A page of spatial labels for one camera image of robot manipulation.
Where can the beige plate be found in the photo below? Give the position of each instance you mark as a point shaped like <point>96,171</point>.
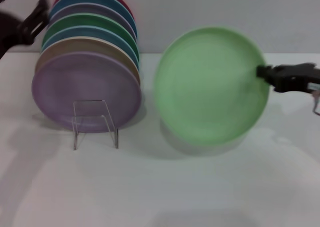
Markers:
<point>75,45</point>

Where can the light blue plate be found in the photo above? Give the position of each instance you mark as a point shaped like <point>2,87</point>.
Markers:
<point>82,32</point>

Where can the light green plate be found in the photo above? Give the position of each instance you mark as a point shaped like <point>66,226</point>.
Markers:
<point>210,87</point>

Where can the grey lavender plate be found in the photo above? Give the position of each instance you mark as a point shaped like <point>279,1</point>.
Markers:
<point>82,9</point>

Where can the lilac plate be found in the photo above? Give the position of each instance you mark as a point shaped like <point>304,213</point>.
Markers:
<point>85,87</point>

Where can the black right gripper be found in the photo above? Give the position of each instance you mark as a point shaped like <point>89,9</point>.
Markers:
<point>297,77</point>

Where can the dark green plate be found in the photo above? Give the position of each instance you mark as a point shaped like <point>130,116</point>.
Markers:
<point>82,20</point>

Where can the clear acrylic plate rack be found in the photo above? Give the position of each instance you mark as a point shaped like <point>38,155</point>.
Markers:
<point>88,116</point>

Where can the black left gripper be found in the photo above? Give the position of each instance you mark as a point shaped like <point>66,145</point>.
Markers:
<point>10,34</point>

